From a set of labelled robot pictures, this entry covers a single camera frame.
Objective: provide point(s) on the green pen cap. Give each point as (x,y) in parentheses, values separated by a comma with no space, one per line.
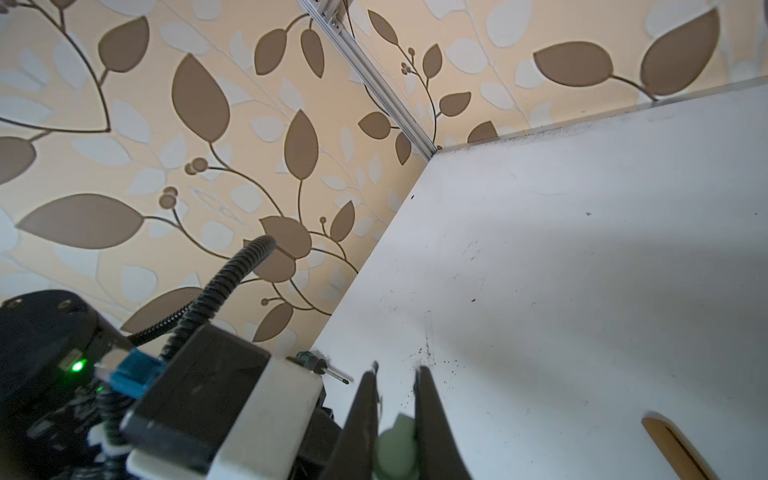
(395,455)

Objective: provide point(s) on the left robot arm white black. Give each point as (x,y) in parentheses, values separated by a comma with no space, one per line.
(68,379)

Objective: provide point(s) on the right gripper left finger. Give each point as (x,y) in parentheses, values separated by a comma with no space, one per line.
(352,457)

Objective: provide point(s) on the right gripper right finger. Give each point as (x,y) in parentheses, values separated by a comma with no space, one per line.
(438,455)

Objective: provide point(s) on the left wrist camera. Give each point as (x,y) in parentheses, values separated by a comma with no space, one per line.
(224,408)

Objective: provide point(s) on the green handled screwdriver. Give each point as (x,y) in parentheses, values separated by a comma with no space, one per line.
(319,365)

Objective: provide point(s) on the orange pen cap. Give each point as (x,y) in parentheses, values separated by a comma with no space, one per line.
(682,457)

